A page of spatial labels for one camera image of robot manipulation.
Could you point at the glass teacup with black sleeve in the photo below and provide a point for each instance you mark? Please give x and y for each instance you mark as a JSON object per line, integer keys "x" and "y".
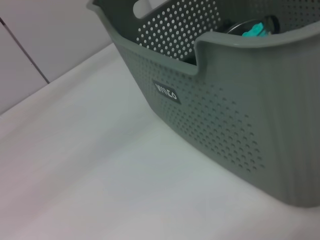
{"x": 237, "y": 26}

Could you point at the teal square toy brick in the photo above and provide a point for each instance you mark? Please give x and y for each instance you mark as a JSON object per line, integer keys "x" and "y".
{"x": 255, "y": 31}

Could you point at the grey-green perforated storage bin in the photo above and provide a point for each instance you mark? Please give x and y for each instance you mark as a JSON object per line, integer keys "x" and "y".
{"x": 237, "y": 112}

